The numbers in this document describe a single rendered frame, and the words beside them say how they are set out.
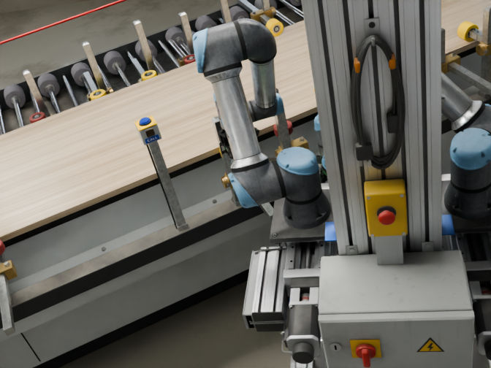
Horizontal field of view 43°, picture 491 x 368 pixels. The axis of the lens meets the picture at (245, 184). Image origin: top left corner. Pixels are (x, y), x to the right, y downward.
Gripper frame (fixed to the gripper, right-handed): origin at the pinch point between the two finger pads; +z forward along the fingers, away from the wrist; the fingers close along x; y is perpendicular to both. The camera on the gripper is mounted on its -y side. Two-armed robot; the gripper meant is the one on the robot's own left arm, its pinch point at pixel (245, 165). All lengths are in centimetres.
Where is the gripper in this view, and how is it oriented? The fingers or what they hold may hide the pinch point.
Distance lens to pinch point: 245.1
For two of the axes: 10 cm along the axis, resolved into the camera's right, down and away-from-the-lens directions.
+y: -7.1, 5.4, -4.4
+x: 6.7, 3.5, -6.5
